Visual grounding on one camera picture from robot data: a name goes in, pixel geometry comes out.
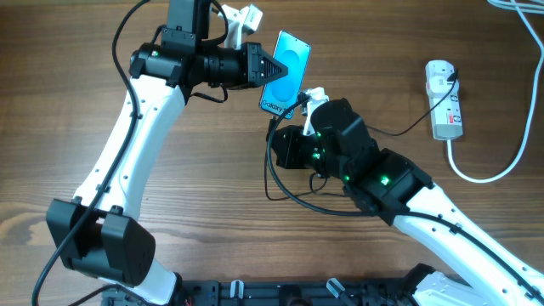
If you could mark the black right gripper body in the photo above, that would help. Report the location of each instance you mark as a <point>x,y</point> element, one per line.
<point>303,151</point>

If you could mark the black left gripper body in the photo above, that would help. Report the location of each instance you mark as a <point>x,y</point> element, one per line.
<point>248,56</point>

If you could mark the teal screen Galaxy smartphone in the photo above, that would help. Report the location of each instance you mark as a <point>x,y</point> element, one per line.
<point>281,94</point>

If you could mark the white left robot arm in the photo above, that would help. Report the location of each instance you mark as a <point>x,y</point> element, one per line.
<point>97,232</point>

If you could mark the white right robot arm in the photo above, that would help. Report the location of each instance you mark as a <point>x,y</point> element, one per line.
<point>382,183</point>

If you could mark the white USB charger plug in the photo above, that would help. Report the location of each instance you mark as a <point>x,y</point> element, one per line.
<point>438,86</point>

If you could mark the white power strip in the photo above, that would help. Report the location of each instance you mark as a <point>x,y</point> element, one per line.
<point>446,117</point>

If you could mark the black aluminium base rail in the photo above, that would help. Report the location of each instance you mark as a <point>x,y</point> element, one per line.
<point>325,292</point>

